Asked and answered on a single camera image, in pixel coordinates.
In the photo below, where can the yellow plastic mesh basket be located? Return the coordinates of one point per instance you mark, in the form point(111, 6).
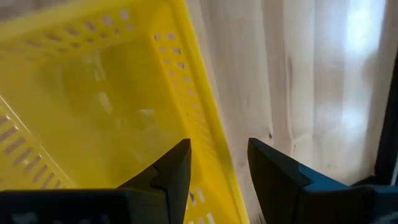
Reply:
point(93, 93)

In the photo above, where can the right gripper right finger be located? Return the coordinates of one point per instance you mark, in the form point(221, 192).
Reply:
point(280, 193)

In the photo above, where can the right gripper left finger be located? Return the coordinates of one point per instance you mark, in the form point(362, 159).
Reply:
point(168, 186)

